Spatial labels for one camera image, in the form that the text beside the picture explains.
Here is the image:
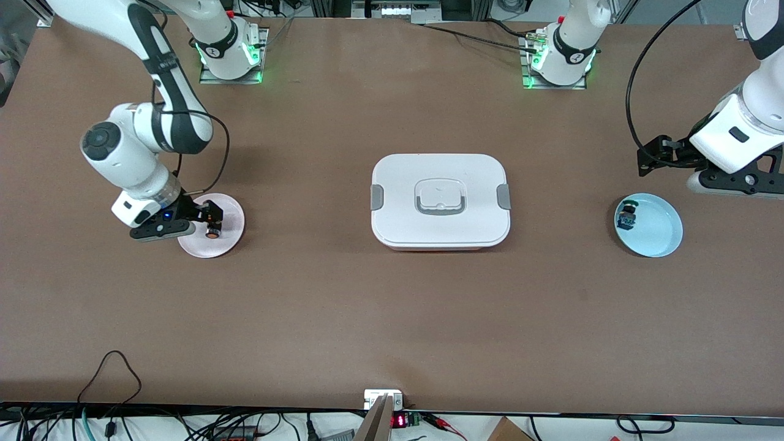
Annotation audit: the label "thin black tabletop cable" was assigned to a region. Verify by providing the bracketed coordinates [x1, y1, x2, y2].
[421, 23, 541, 53]

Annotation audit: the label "brown cardboard piece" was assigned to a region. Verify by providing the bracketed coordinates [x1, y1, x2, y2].
[487, 416, 533, 441]

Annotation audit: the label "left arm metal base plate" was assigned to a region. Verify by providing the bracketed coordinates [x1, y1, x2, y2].
[521, 31, 589, 91]

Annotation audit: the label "light blue round plate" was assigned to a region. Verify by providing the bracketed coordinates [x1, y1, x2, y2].
[614, 193, 684, 258]

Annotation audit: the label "white socket box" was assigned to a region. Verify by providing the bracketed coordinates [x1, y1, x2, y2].
[364, 389, 404, 411]

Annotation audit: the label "white lunch box grey latches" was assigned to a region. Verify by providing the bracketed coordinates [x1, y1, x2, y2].
[371, 153, 511, 251]

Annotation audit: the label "flat black cable loop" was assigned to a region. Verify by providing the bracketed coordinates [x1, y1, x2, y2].
[616, 415, 676, 437]

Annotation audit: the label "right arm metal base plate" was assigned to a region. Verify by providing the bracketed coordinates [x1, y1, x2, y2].
[199, 28, 269, 85]

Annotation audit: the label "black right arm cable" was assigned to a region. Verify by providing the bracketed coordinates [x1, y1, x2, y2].
[153, 107, 231, 197]

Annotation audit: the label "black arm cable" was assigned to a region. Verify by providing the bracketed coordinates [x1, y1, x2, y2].
[153, 107, 231, 197]
[625, 0, 705, 154]

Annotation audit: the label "grey slanted bar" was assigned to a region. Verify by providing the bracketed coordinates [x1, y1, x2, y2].
[352, 394, 396, 441]

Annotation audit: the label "tall black cable loop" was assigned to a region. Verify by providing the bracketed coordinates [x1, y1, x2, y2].
[77, 350, 143, 405]

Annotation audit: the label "pale pink round plate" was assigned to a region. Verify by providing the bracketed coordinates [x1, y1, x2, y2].
[176, 193, 246, 258]

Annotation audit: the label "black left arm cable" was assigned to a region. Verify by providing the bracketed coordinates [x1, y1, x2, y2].
[625, 0, 705, 154]

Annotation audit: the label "metal equipment rack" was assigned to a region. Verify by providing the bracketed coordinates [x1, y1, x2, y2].
[309, 0, 494, 25]

